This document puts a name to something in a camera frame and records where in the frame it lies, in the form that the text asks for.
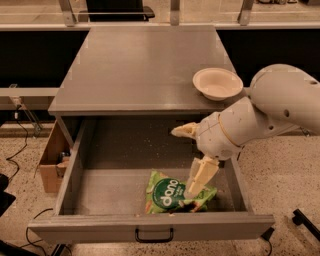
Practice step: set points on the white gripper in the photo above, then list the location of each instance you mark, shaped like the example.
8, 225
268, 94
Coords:
213, 137

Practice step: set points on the green rice chip bag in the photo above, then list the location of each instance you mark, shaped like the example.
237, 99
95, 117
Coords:
165, 194

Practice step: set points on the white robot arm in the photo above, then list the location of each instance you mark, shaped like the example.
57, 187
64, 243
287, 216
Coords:
281, 98

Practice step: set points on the open grey top drawer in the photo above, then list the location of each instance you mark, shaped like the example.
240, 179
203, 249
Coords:
102, 196

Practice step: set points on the white bowl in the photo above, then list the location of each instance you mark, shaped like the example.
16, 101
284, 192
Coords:
217, 84

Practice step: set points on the grey cabinet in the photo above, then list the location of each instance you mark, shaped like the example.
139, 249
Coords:
141, 70

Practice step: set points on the black stand foot right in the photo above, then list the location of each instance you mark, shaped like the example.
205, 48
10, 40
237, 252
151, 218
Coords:
300, 219

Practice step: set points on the cardboard box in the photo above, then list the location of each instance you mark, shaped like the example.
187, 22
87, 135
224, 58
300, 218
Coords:
54, 160

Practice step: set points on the black chair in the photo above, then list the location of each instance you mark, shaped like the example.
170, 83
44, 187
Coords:
116, 11

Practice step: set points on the black object left edge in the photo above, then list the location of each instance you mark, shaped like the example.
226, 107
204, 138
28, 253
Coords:
6, 199

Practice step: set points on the black drawer handle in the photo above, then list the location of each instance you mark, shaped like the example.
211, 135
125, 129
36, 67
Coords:
147, 236

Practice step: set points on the metal bracket left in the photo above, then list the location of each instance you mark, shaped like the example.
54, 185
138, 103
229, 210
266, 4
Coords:
17, 97

